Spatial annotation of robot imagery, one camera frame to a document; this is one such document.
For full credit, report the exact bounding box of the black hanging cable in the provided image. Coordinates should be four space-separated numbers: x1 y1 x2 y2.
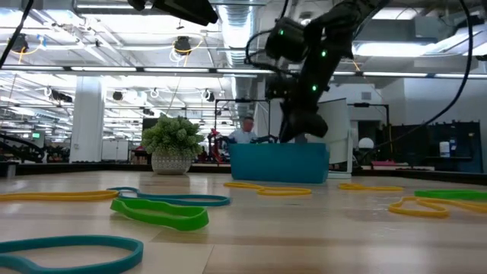
0 0 36 69

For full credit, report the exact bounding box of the white column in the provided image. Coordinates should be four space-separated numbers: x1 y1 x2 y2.
68 75 107 164

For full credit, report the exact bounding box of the green rubber band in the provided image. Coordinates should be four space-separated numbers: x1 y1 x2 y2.
413 189 487 202
110 197 210 232

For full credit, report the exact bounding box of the yellow rubber band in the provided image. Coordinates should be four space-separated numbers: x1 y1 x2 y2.
388 196 487 220
338 183 405 193
0 190 120 203
223 181 313 197

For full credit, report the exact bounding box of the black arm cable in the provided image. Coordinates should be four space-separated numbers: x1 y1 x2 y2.
357 0 475 163

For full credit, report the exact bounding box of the person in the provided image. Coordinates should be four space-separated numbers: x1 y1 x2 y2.
227 116 260 145

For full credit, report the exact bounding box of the black station frame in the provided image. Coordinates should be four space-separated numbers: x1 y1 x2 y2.
213 97 272 145
347 101 392 161

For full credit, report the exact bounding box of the teal plastic bin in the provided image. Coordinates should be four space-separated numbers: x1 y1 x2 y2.
229 142 331 185

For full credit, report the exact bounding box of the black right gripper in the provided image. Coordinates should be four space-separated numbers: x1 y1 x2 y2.
279 100 329 145

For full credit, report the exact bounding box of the silver air duct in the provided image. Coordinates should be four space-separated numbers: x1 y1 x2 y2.
216 3 263 111

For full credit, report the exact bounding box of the black cabinet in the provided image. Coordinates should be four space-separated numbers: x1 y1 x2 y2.
387 120 482 174

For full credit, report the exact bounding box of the teal rubber band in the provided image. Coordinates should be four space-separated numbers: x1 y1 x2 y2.
107 186 232 208
0 234 145 274

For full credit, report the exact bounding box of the green succulent in white pot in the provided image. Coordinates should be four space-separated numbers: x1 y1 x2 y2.
140 113 206 176

